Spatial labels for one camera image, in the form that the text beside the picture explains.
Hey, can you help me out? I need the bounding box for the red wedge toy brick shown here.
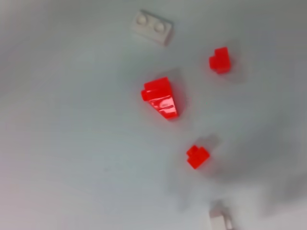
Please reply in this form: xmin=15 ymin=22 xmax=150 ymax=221
xmin=141 ymin=76 xmax=179 ymax=120

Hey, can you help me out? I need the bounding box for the small red toy brick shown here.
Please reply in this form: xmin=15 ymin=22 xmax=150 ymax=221
xmin=208 ymin=46 xmax=231 ymax=74
xmin=186 ymin=145 xmax=211 ymax=170

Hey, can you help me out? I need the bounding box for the long white toy brick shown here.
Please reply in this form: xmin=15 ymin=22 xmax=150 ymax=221
xmin=208 ymin=201 xmax=235 ymax=230

